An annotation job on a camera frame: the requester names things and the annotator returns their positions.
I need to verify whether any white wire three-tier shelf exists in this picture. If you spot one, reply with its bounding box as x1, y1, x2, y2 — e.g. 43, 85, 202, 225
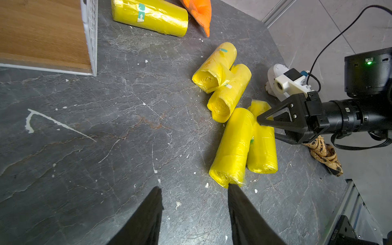
1, 1, 99, 76

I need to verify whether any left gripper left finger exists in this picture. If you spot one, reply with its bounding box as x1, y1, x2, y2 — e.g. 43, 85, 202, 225
108, 186, 164, 245

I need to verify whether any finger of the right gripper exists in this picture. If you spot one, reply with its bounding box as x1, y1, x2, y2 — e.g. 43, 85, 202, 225
257, 94, 306, 133
275, 130, 306, 145

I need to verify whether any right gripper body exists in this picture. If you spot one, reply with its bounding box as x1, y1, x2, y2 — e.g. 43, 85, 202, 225
304, 91, 392, 143

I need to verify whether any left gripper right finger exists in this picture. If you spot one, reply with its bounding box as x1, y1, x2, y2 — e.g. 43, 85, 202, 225
228, 184, 285, 245

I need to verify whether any yellow roll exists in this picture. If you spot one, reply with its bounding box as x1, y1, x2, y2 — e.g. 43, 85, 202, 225
247, 100, 279, 174
192, 42, 237, 94
207, 64, 252, 123
209, 108, 255, 188
111, 0, 188, 37

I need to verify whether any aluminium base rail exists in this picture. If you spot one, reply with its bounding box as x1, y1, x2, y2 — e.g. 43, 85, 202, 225
319, 179, 392, 245

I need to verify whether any brown patterned object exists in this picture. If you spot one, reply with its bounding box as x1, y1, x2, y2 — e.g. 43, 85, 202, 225
303, 135, 344, 177

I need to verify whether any orange shark plush toy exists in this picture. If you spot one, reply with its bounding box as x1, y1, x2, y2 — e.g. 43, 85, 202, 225
180, 0, 212, 37

